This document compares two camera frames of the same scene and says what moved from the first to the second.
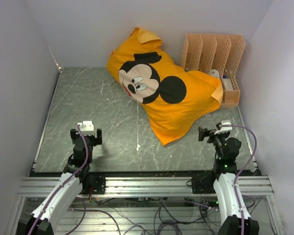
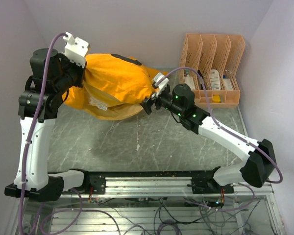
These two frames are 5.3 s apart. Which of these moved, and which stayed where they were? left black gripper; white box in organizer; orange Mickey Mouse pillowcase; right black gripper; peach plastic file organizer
Moved: left black gripper; orange Mickey Mouse pillowcase; right black gripper
Stayed: white box in organizer; peach plastic file organizer
